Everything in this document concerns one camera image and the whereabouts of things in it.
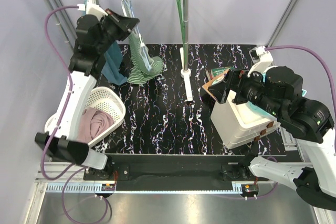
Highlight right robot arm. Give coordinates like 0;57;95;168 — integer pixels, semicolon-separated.
207;66;335;211

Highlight green velvet hanger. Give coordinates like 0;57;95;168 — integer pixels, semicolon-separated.
176;0;187;71

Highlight green striped tank top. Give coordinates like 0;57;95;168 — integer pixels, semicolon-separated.
127;25;164;84

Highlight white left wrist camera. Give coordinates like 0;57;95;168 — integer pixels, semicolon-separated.
77;0;108;20

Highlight teal tank top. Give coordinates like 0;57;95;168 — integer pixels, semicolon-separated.
84;0;127;86

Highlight black mounting base plate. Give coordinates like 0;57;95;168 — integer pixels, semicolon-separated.
83;153;287;192

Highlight white storage box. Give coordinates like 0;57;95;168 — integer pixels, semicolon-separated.
211;91;280;149

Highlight light blue wire hanger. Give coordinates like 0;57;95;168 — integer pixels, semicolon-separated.
129;0;152;71

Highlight white perforated plastic basket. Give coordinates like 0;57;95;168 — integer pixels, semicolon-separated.
55;87;125;147

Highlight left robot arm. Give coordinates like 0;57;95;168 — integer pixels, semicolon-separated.
35;9;140;180

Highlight orange cover book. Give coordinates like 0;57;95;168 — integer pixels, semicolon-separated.
202;73;226;99

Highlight pink tank top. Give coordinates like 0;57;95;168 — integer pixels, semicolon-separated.
77;107;114;143

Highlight teal cat-ear headphones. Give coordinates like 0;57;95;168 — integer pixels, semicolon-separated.
251;69;303;117

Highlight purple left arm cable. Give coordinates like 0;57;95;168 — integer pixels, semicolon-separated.
40;5;87;180

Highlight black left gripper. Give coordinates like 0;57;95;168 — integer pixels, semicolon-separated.
97;8;140;54

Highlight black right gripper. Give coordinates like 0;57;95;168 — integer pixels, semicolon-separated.
207;66;285;118

